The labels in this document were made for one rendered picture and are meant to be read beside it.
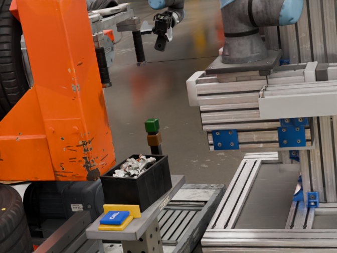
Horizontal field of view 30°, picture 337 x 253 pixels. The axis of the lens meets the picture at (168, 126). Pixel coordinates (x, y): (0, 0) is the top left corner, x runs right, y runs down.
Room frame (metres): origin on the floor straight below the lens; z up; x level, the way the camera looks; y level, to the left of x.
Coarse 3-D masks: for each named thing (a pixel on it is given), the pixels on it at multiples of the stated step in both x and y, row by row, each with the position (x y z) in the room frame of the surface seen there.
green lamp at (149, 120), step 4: (148, 120) 2.07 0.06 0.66; (152, 120) 2.06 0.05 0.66; (156, 120) 2.07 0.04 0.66; (144, 124) 2.07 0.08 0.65; (148, 124) 2.06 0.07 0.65; (152, 124) 2.05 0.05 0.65; (156, 124) 2.06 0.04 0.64; (148, 128) 2.06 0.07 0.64; (152, 128) 2.05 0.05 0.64; (156, 128) 2.06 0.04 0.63; (148, 132) 2.06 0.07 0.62; (152, 132) 2.06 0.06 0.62
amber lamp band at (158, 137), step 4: (148, 136) 2.06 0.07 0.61; (152, 136) 2.06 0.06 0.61; (156, 136) 2.05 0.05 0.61; (160, 136) 2.08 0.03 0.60; (148, 140) 2.06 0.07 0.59; (152, 140) 2.06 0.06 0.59; (156, 140) 2.05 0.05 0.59; (160, 140) 2.07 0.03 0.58; (148, 144) 2.06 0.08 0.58; (152, 144) 2.06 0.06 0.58; (156, 144) 2.05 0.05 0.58
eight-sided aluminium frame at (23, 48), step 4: (88, 0) 2.72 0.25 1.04; (88, 4) 2.72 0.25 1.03; (88, 8) 2.71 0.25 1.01; (96, 32) 2.77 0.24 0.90; (24, 40) 2.33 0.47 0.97; (24, 44) 2.32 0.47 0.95; (24, 48) 2.32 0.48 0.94; (24, 52) 2.33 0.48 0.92; (24, 56) 2.33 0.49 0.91; (28, 60) 2.32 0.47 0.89; (28, 64) 2.32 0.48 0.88; (28, 68) 2.32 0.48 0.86; (108, 68) 2.78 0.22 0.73; (28, 72) 2.33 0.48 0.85; (28, 76) 2.33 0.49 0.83; (32, 76) 2.32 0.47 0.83; (32, 80) 2.32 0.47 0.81; (32, 84) 2.32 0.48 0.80; (104, 88) 2.72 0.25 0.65
